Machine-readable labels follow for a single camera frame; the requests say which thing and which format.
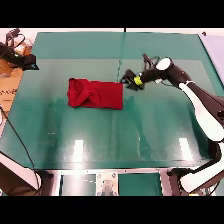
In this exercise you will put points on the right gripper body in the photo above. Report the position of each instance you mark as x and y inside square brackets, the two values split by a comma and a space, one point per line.
[132, 81]

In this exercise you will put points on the red T-shirt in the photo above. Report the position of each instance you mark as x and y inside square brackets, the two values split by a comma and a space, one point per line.
[96, 94]

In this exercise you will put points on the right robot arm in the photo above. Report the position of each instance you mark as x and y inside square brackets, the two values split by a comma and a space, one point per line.
[200, 103]

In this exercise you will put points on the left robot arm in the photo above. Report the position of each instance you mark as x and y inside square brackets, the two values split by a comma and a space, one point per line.
[16, 176]

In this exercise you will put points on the silver frame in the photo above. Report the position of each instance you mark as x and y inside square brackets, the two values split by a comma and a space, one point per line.
[110, 182]

